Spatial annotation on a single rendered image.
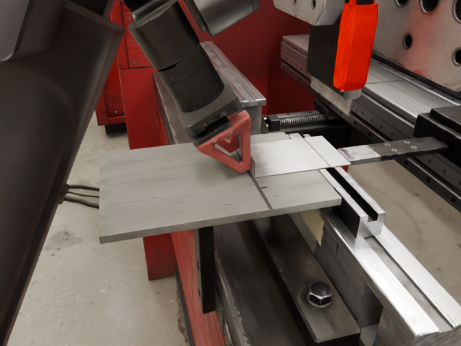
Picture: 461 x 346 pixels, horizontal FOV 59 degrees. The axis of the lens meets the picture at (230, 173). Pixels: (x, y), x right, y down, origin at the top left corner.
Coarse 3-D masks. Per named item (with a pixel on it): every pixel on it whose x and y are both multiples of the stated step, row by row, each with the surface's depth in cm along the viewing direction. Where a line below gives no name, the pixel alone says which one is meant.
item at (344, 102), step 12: (312, 36) 49; (324, 36) 46; (336, 36) 44; (312, 48) 50; (324, 48) 47; (336, 48) 44; (312, 60) 50; (324, 60) 47; (312, 72) 51; (324, 72) 48; (312, 84) 53; (324, 84) 48; (324, 96) 50; (336, 96) 47; (348, 96) 44; (348, 108) 45
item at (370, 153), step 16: (432, 112) 59; (448, 112) 58; (416, 128) 62; (432, 128) 58; (448, 128) 56; (368, 144) 56; (384, 144) 56; (400, 144) 56; (416, 144) 56; (432, 144) 56; (448, 144) 56; (352, 160) 52; (368, 160) 53; (384, 160) 54
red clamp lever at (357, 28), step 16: (352, 0) 28; (368, 0) 28; (352, 16) 28; (368, 16) 28; (352, 32) 28; (368, 32) 29; (352, 48) 29; (368, 48) 29; (336, 64) 31; (352, 64) 30; (368, 64) 30; (336, 80) 31; (352, 80) 30
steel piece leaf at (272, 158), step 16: (240, 144) 53; (256, 144) 57; (272, 144) 57; (288, 144) 57; (304, 144) 57; (256, 160) 53; (272, 160) 53; (288, 160) 53; (304, 160) 53; (320, 160) 53; (256, 176) 49
